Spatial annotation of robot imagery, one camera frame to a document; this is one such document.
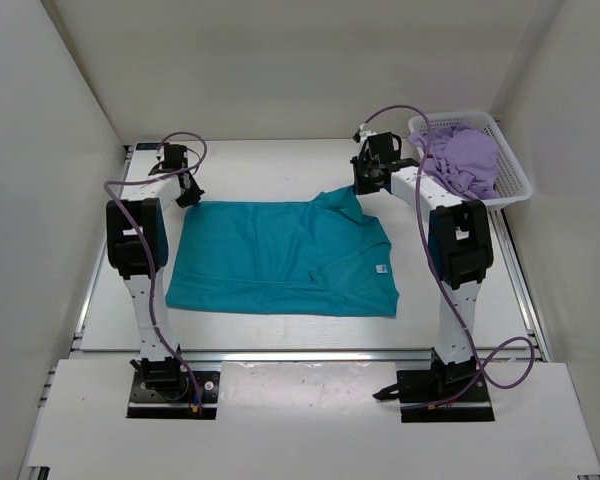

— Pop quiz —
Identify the purple t shirt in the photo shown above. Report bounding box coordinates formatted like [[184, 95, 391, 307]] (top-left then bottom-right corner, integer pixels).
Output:
[[423, 123, 499, 200]]

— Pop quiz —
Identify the teal t shirt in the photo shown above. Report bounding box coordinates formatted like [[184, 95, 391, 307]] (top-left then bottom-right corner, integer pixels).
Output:
[[166, 187, 399, 317]]

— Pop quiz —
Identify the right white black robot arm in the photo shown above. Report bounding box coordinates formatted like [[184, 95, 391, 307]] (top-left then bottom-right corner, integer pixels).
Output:
[[351, 128, 493, 403]]

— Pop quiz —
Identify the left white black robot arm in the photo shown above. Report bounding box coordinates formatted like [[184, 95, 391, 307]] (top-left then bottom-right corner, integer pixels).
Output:
[[104, 142, 204, 405]]

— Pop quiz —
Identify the blue label sticker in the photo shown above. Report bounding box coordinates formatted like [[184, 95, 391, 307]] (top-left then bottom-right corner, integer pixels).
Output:
[[134, 142, 160, 151]]

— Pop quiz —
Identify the white plastic basket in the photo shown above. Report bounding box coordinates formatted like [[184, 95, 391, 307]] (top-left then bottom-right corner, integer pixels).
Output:
[[407, 111, 532, 211]]

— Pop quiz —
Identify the aluminium rail front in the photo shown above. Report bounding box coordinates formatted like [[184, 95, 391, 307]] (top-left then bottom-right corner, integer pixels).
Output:
[[179, 348, 546, 364]]

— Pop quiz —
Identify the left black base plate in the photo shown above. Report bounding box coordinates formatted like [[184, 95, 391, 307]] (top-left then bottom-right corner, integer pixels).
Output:
[[126, 358, 221, 420]]

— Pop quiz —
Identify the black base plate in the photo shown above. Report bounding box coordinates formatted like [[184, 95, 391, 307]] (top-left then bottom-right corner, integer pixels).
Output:
[[396, 370, 495, 423], [126, 358, 221, 420]]

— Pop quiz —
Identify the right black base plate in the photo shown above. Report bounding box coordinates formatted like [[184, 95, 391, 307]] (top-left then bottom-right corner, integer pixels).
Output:
[[396, 370, 495, 423]]

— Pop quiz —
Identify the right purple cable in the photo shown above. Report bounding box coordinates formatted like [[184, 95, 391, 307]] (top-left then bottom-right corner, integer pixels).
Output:
[[354, 103, 540, 412]]

